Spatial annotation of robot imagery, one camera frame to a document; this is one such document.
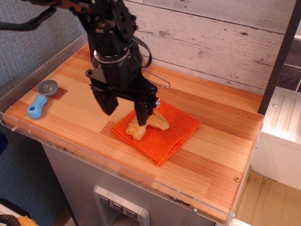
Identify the stainless steel pot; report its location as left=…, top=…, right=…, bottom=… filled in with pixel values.
left=142, top=68, right=171, bottom=89

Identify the clear acrylic edge guard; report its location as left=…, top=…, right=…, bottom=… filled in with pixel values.
left=1, top=113, right=237, bottom=226

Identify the dark right post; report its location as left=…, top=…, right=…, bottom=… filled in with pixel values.
left=258, top=0, right=301, bottom=115

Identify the white toy sink unit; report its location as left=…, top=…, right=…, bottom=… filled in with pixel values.
left=251, top=87, right=301, bottom=189

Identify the orange knitted cloth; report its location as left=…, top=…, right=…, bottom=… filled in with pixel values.
left=111, top=101, right=201, bottom=166

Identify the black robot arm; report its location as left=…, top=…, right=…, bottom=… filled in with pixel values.
left=21, top=0, right=158, bottom=126

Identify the silver dispenser panel with buttons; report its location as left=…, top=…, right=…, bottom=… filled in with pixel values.
left=93, top=185, right=151, bottom=226

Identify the yellow object at corner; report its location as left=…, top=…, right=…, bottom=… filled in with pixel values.
left=17, top=216, right=37, bottom=226

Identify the grey toy fridge cabinet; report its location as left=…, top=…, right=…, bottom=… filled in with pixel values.
left=43, top=145, right=215, bottom=226

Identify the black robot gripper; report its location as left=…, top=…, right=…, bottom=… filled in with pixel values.
left=85, top=49, right=161, bottom=126

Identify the blue handled grey spoon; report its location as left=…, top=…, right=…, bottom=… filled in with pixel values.
left=26, top=80, right=59, bottom=119

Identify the tan toy chicken piece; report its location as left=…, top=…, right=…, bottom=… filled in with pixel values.
left=126, top=110, right=169, bottom=141

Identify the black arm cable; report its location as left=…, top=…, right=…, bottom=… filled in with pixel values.
left=0, top=6, right=57, bottom=31

